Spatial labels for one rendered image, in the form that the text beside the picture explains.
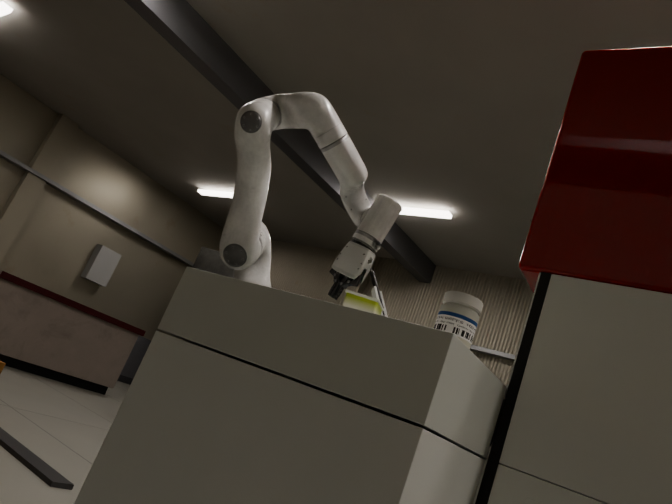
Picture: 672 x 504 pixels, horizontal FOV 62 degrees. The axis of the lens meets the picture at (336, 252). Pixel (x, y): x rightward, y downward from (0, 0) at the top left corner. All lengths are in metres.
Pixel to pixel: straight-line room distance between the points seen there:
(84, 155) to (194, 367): 9.45
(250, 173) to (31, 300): 5.95
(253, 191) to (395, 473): 1.00
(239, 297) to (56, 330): 6.55
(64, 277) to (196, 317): 9.36
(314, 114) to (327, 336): 0.76
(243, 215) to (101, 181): 9.03
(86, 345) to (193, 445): 6.79
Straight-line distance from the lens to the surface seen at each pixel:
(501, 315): 8.54
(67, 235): 10.43
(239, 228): 1.66
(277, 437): 0.98
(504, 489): 1.18
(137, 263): 11.13
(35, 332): 7.52
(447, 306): 1.00
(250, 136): 1.55
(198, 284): 1.21
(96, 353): 7.95
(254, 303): 1.09
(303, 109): 1.58
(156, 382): 1.20
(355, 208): 1.71
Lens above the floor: 0.78
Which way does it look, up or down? 16 degrees up
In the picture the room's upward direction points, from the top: 22 degrees clockwise
